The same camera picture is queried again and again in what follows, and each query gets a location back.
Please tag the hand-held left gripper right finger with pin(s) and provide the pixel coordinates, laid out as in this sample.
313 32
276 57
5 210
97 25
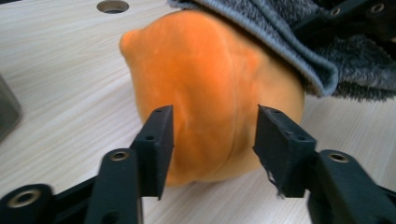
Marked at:
285 155

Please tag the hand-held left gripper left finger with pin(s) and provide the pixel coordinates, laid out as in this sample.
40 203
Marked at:
155 155

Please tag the grey fluffy cloth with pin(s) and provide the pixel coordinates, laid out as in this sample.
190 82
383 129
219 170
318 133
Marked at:
358 65

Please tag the orange plush toy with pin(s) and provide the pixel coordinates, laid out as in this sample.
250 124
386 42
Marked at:
211 77

